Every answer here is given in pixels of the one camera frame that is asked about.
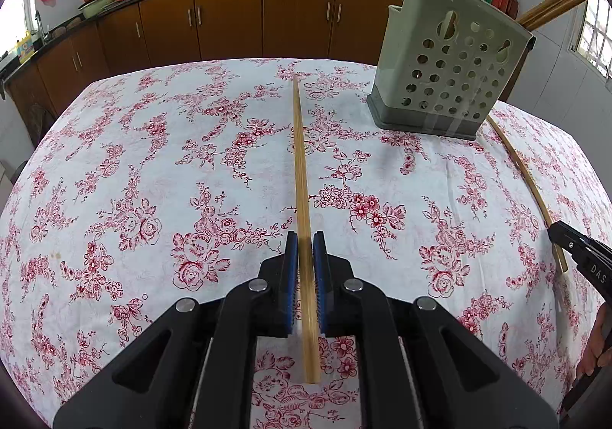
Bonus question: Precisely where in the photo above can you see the green plastic basin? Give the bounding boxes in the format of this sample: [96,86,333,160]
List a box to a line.
[78,0,119,20]

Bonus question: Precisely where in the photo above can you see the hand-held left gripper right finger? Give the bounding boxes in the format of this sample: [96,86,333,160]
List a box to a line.
[312,231,559,429]

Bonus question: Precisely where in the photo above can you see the red floral tablecloth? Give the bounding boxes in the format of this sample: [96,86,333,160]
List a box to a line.
[0,57,612,429]

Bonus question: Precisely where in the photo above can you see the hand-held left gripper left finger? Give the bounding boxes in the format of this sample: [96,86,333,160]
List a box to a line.
[52,231,299,429]

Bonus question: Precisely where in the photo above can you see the person's right hand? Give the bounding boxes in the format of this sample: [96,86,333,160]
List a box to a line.
[576,312,612,379]

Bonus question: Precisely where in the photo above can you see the barred kitchen window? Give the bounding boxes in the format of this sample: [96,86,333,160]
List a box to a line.
[571,0,612,76]

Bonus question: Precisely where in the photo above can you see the green perforated chopstick holder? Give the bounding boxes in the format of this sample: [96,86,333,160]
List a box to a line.
[366,0,535,141]

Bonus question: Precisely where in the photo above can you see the red gift boxes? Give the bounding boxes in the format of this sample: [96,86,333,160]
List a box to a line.
[478,0,519,20]

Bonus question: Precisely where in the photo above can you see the yellow detergent bottle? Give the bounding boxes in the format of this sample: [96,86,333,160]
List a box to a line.
[16,31,35,63]

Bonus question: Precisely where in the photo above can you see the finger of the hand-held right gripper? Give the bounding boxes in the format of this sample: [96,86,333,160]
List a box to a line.
[547,221,612,306]

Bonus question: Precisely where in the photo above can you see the brown lower kitchen cabinets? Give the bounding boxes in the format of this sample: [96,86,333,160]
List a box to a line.
[2,0,522,133]

